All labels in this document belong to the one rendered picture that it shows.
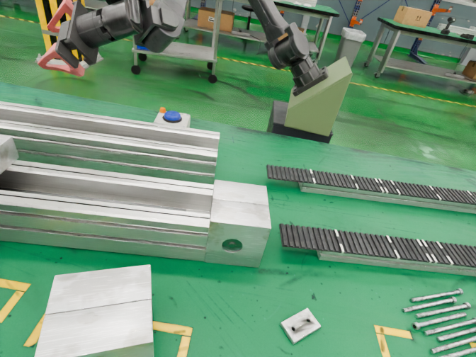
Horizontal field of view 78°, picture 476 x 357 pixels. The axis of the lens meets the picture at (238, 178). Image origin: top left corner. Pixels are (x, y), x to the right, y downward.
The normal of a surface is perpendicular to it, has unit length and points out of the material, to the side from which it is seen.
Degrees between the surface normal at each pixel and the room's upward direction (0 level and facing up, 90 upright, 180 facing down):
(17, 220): 90
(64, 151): 90
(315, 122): 90
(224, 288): 0
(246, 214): 0
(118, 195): 90
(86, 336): 0
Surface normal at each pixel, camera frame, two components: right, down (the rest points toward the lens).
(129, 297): 0.15, -0.79
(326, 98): -0.21, 0.56
